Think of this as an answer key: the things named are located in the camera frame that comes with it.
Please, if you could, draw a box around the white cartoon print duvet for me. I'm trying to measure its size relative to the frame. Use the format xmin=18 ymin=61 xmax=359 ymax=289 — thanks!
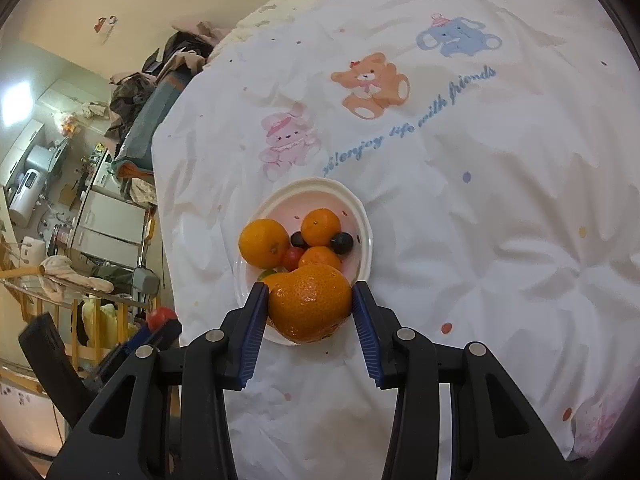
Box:
xmin=152 ymin=0 xmax=639 ymax=460

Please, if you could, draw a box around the red tomato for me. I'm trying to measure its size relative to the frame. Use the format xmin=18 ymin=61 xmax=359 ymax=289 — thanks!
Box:
xmin=281 ymin=246 xmax=306 ymax=272
xmin=145 ymin=307 xmax=177 ymax=333

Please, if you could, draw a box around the dark grape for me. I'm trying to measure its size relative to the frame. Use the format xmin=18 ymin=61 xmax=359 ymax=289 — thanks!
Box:
xmin=290 ymin=231 xmax=309 ymax=250
xmin=330 ymin=232 xmax=354 ymax=256

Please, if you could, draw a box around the green lime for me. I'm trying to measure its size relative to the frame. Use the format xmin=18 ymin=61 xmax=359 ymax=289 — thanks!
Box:
xmin=257 ymin=268 xmax=288 ymax=282

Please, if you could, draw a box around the wooden drying rack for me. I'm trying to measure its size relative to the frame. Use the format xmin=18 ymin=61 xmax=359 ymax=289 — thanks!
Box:
xmin=1 ymin=261 xmax=160 ymax=377

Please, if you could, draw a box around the large orange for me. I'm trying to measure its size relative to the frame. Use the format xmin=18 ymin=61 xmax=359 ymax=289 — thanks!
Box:
xmin=238 ymin=219 xmax=290 ymax=270
xmin=262 ymin=263 xmax=352 ymax=344

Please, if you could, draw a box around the small mandarin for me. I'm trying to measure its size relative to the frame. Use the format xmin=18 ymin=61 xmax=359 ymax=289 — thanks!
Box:
xmin=300 ymin=208 xmax=342 ymax=247
xmin=298 ymin=246 xmax=342 ymax=271

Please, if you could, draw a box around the white pink ceramic plate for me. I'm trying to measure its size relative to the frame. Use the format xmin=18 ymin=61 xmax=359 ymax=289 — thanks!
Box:
xmin=234 ymin=178 xmax=373 ymax=346

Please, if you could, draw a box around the pile of clothes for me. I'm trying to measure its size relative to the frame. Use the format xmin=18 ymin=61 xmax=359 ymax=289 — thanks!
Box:
xmin=104 ymin=22 xmax=230 ymax=206

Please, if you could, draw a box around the white kitchen cabinet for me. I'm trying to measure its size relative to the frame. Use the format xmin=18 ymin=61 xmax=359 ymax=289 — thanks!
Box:
xmin=70 ymin=191 xmax=146 ymax=269

